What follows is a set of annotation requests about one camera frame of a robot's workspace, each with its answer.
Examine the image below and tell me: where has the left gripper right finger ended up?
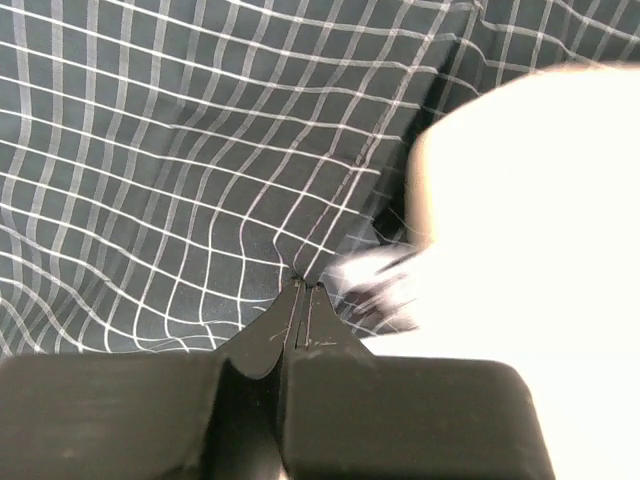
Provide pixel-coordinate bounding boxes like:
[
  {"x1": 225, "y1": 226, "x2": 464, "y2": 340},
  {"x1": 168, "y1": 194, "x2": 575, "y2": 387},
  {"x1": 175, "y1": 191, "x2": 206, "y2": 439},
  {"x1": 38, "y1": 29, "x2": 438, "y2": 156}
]
[{"x1": 282, "y1": 285, "x2": 554, "y2": 479}]

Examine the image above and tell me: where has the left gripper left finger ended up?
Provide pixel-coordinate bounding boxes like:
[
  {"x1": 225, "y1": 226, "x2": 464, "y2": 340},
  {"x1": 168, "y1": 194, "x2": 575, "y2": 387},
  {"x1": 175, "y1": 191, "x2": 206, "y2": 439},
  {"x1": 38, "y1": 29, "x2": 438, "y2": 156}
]
[{"x1": 1, "y1": 285, "x2": 300, "y2": 479}]

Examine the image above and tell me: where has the cream pillow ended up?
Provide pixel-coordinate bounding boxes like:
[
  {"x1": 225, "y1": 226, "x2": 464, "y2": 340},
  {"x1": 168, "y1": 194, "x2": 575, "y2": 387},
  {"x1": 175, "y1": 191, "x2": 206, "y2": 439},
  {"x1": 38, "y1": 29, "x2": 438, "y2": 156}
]
[{"x1": 334, "y1": 63, "x2": 639, "y2": 479}]

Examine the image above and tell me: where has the dark checked pillowcase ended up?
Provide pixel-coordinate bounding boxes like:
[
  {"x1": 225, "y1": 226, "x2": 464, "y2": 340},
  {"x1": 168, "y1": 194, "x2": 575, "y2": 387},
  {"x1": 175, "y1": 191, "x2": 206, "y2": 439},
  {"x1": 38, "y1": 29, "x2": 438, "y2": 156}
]
[{"x1": 1, "y1": 1, "x2": 639, "y2": 356}]

